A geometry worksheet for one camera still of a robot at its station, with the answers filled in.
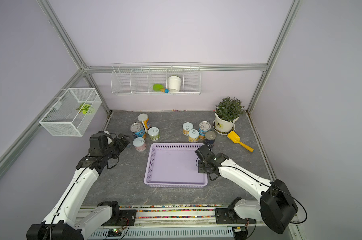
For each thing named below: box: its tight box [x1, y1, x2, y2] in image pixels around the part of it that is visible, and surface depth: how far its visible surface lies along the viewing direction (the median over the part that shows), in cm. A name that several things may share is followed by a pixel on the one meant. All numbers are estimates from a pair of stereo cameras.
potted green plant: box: [214, 96, 245, 133], surface depth 98 cm
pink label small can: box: [132, 137, 147, 152], surface depth 98 cm
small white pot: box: [168, 75, 182, 93], surface depth 95 cm
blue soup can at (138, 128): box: [130, 122, 146, 138], surface depth 99 cm
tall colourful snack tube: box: [141, 118, 151, 133], surface depth 104 cm
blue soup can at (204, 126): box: [198, 120, 211, 140], surface depth 100 cm
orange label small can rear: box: [182, 122, 194, 136], surface depth 107 cm
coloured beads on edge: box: [119, 204, 229, 219], surface depth 79 cm
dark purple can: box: [204, 130, 216, 145], surface depth 96 cm
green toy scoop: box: [152, 84, 170, 94], surface depth 103 cm
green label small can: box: [148, 126, 161, 141], surface depth 104 cm
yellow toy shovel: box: [227, 131, 255, 153], surface depth 105 cm
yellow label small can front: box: [188, 129, 200, 143], surface depth 103 cm
